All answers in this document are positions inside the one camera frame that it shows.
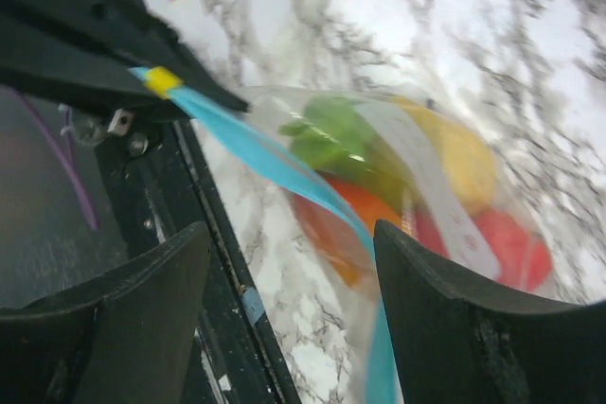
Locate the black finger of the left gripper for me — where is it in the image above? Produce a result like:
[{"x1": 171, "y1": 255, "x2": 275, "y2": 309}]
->
[{"x1": 1, "y1": 0, "x2": 248, "y2": 120}]

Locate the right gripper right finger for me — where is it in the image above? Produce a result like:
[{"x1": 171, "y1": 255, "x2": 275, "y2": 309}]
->
[{"x1": 374, "y1": 220, "x2": 605, "y2": 403}]

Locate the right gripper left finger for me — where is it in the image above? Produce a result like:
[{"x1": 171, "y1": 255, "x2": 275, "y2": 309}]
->
[{"x1": 1, "y1": 222, "x2": 209, "y2": 403}]

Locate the red toy apple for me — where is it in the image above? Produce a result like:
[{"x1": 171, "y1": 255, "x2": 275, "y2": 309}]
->
[{"x1": 408, "y1": 193, "x2": 552, "y2": 292}]

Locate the yellow toy lemon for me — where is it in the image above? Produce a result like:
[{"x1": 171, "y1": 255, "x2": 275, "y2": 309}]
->
[{"x1": 390, "y1": 96, "x2": 497, "y2": 216}]

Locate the clear zip top bag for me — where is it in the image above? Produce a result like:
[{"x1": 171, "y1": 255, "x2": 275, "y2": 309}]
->
[{"x1": 134, "y1": 67, "x2": 553, "y2": 403}]

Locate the green toy pepper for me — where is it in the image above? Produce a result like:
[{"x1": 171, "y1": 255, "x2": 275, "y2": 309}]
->
[{"x1": 279, "y1": 96, "x2": 413, "y2": 212}]

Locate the orange yellow toy mango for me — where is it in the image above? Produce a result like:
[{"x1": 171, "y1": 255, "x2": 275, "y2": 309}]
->
[{"x1": 288, "y1": 173, "x2": 401, "y2": 289}]

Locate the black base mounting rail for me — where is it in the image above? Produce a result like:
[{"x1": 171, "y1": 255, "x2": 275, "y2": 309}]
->
[{"x1": 95, "y1": 121, "x2": 299, "y2": 403}]

